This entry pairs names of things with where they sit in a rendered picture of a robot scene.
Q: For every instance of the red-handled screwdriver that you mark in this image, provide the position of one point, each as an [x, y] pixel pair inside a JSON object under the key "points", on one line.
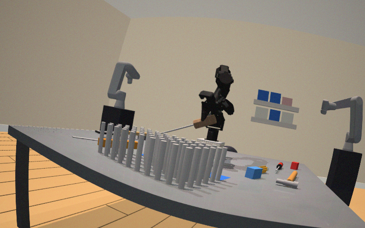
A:
{"points": [[279, 166]]}

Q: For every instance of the blue rectangular block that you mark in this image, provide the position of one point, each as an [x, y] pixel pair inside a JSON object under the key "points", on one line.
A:
{"points": [[253, 172]]}

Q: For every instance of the orange-handled screwdriver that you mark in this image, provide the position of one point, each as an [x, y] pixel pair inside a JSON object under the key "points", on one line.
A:
{"points": [[264, 169]]}

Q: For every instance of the red cube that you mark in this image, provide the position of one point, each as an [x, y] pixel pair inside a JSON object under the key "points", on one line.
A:
{"points": [[294, 165]]}

